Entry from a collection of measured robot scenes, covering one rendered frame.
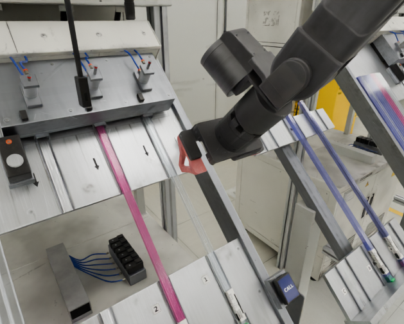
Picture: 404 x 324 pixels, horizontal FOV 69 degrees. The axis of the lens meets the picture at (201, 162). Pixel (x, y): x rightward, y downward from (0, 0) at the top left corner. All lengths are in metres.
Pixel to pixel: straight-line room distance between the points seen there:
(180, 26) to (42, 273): 2.07
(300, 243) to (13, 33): 0.85
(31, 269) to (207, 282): 0.59
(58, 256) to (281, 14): 1.27
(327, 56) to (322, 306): 1.51
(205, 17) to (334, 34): 2.44
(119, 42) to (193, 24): 1.96
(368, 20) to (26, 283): 0.96
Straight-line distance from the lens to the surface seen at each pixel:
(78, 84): 0.48
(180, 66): 2.60
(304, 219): 0.88
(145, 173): 0.64
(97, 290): 0.92
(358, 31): 0.32
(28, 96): 0.61
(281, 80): 0.33
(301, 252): 0.95
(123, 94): 0.65
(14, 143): 0.59
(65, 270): 0.93
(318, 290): 1.79
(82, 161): 0.63
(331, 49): 0.32
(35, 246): 1.13
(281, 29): 1.48
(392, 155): 1.28
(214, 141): 0.43
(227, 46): 0.39
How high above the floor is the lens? 1.28
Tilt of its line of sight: 26 degrees down
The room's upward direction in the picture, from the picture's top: straight up
